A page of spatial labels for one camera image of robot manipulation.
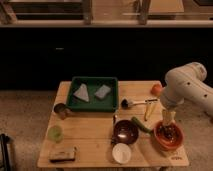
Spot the grey towel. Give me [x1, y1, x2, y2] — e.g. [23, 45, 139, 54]
[74, 84, 89, 102]

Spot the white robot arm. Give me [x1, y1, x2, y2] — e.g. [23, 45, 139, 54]
[160, 62, 213, 121]

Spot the orange terracotta bowl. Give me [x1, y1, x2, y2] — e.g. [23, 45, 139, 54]
[153, 121, 183, 151]

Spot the green cucumber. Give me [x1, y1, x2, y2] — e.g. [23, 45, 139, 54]
[131, 116, 153, 134]

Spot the small orange fruit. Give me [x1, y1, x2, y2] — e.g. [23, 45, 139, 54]
[150, 84, 163, 96]

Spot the black-headed dish brush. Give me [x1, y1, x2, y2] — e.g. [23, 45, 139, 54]
[121, 99, 157, 109]

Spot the dark purple bowl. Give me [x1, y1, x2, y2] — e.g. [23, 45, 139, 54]
[113, 120, 139, 145]

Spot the white small bowl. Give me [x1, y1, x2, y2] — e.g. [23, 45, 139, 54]
[112, 143, 131, 164]

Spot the grey-blue sponge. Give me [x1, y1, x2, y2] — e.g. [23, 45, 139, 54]
[95, 85, 111, 100]

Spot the green plastic tray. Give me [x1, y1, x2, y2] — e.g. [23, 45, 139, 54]
[66, 76, 119, 112]

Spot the dark metal cup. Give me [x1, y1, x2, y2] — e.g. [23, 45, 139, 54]
[53, 103, 68, 120]

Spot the green plastic cup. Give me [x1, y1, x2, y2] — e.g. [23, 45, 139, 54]
[47, 125, 63, 143]

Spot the brown scrub block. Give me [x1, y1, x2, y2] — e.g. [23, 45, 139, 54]
[49, 147, 77, 163]

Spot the black stand at left edge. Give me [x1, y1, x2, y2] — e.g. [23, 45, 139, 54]
[0, 134, 11, 171]

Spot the wooden shelf rack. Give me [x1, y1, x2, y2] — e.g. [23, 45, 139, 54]
[0, 0, 213, 28]

